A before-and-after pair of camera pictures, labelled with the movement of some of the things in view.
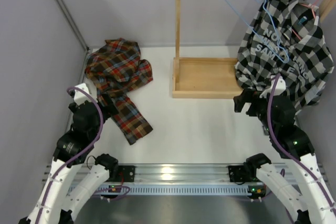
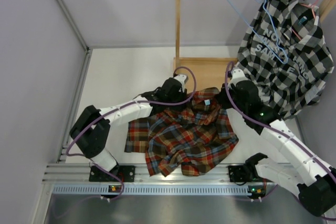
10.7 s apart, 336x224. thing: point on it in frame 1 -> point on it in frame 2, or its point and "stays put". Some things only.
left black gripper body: x=94 y=132 -> x=179 y=97
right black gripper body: x=263 y=118 -> x=232 y=91
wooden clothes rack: x=214 y=77 stays put
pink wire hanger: x=313 y=4 stays put
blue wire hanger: x=284 y=61 stays put
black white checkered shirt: x=283 y=38 stays put
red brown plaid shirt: x=114 y=68 -> x=193 y=135
